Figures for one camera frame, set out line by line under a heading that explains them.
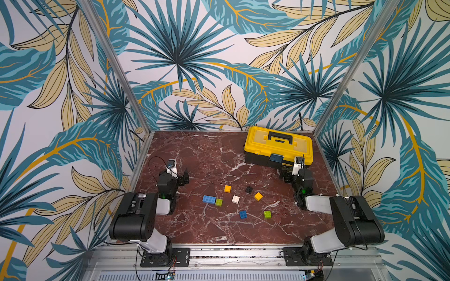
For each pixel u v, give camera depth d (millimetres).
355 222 454
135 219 451
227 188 925
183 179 842
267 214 842
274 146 918
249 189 927
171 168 780
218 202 879
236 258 748
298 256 734
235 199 883
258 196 901
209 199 884
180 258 732
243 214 837
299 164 802
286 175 838
